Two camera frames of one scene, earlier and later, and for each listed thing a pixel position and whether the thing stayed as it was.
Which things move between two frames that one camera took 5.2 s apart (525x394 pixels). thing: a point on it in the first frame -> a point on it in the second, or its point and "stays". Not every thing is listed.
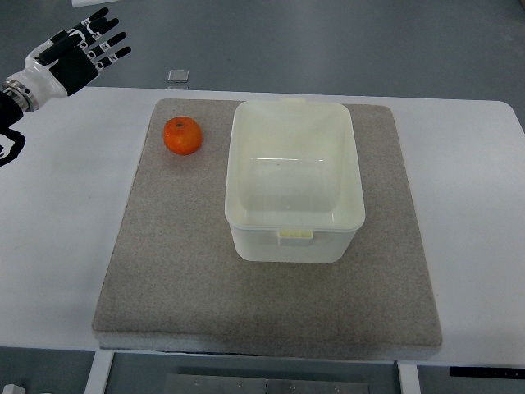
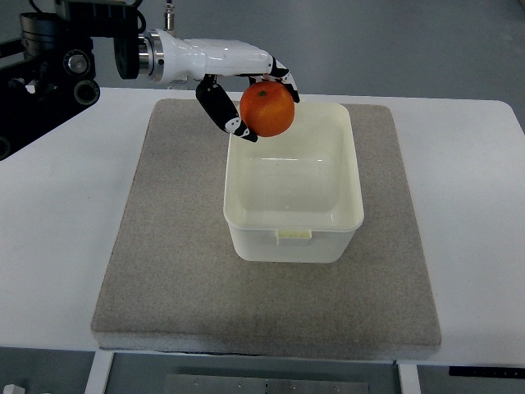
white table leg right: x=408 y=379 stays
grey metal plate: x=191 y=383 stays
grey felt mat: x=171 y=285 stays
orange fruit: x=182 y=135 -> x=267 y=108
